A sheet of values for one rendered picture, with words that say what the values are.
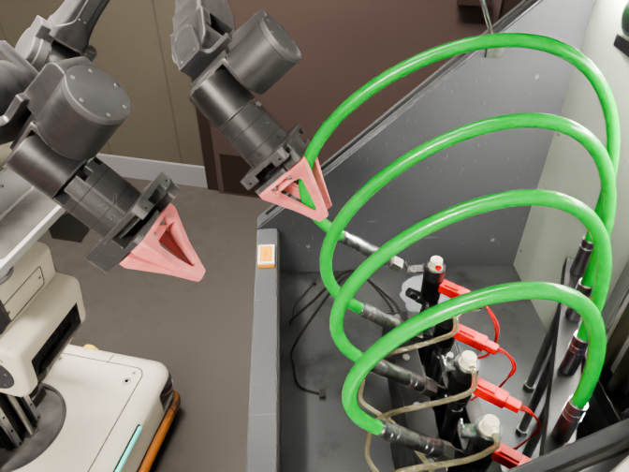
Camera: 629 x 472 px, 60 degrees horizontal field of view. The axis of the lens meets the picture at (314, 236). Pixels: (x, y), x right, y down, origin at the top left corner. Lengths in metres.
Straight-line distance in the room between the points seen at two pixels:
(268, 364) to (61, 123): 0.49
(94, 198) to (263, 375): 0.41
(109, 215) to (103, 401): 1.22
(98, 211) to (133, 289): 1.88
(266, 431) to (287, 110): 1.89
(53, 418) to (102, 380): 0.16
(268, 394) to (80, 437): 0.93
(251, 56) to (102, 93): 0.17
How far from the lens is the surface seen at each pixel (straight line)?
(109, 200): 0.53
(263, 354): 0.85
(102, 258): 0.56
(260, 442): 0.77
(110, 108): 0.49
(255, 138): 0.61
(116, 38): 2.76
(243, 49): 0.60
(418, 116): 0.97
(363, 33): 2.30
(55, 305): 1.25
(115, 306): 2.36
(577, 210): 0.52
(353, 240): 0.69
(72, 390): 1.77
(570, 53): 0.63
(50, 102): 0.51
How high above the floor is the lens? 1.62
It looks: 39 degrees down
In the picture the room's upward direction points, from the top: straight up
